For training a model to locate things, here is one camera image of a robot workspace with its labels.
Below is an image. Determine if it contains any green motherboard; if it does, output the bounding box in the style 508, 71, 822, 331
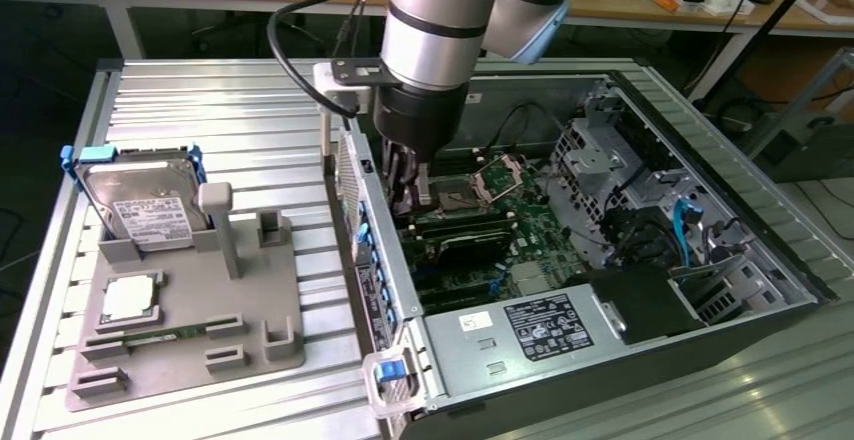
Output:
393, 152, 589, 311

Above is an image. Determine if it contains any silver disk bay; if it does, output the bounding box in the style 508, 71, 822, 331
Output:
670, 252, 786, 324

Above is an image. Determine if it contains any CPU socket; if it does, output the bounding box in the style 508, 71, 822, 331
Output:
433, 175, 493, 215

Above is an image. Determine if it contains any grey printed parts rack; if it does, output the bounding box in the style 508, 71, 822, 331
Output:
66, 182, 310, 415

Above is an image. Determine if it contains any blue case latch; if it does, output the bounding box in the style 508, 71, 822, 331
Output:
374, 359, 406, 384

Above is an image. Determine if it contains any hard disk with blue bracket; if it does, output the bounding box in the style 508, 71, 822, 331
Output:
58, 143, 215, 255

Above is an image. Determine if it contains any graphics card with black cooler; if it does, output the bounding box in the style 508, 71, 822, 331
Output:
399, 224, 520, 267

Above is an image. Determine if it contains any green bare RAM stick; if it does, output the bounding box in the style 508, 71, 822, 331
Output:
123, 326, 213, 349

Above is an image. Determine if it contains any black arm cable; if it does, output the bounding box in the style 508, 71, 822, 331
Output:
266, 0, 395, 120

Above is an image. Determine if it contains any silver CPU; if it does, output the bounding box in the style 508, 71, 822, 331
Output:
101, 279, 162, 326

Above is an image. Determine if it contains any black wire bundle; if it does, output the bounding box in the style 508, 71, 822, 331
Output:
600, 209, 674, 267

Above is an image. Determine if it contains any open black PC case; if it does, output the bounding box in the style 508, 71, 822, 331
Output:
318, 67, 844, 440

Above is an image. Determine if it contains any silver drive cage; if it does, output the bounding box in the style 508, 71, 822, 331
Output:
552, 109, 674, 221

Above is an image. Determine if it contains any black tripod pole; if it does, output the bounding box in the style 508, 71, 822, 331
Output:
686, 0, 829, 101

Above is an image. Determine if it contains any dark computer tower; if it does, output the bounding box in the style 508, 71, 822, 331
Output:
773, 117, 854, 184

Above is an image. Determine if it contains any black office chair base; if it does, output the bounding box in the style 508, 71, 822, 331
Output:
193, 8, 322, 56

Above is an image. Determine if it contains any long black expansion slot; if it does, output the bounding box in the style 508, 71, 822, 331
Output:
421, 290, 497, 311
417, 277, 494, 295

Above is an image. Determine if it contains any black looped cable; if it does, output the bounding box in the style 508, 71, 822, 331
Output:
484, 102, 569, 160

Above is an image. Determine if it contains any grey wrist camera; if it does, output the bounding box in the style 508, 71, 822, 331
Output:
313, 57, 393, 112

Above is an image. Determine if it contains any metal socket cover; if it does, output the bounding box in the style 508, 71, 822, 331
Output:
470, 153, 530, 195

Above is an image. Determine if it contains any silver chipset heatsink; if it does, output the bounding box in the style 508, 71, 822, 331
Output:
510, 261, 553, 292

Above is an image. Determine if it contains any white and orange device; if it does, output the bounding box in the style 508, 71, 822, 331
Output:
657, 0, 757, 16

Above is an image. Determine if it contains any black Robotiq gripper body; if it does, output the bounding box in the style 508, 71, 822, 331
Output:
371, 81, 472, 158

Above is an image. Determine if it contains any grey metal frame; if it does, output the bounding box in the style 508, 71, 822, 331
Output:
744, 47, 854, 161

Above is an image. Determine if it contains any grey power supply unit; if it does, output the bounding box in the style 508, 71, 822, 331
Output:
421, 282, 629, 397

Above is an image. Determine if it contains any blue SATA wire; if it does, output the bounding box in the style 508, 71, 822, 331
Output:
669, 194, 706, 267

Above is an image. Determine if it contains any black plastic fan shroud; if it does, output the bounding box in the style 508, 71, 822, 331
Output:
566, 264, 709, 346

